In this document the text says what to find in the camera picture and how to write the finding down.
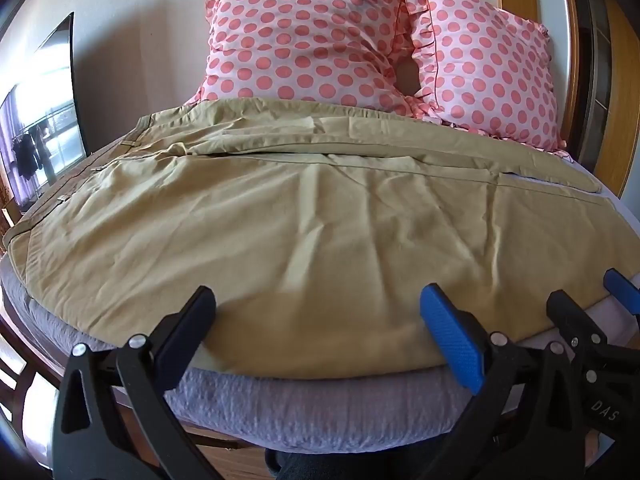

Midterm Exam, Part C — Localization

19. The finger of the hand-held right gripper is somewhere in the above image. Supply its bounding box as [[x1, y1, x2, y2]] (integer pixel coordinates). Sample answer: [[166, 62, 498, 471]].
[[602, 268, 640, 322], [546, 289, 612, 357]]

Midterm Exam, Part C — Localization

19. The wall mirror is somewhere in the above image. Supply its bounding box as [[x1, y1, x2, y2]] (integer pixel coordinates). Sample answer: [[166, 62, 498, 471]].
[[0, 11, 89, 211]]

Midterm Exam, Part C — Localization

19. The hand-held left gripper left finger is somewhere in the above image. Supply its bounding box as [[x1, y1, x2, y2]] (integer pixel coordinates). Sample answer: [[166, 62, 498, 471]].
[[52, 286, 221, 480]]

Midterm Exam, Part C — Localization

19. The pink polka dot pillow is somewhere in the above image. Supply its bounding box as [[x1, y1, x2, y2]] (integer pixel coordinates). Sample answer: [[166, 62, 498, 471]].
[[182, 0, 426, 118], [402, 0, 569, 154]]

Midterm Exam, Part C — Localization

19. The grey bed mattress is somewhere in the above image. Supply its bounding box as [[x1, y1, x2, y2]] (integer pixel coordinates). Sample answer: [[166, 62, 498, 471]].
[[0, 152, 640, 457]]

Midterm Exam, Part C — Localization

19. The wooden bed frame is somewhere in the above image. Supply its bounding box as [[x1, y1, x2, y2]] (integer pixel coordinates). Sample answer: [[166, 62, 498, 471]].
[[0, 305, 273, 480]]

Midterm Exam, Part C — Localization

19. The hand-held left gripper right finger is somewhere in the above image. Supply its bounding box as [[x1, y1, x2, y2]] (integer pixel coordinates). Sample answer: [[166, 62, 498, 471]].
[[419, 282, 595, 480]]

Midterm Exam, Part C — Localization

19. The olive tan bed sheet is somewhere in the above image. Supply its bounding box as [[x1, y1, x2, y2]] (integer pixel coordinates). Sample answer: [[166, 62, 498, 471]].
[[2, 99, 640, 382]]

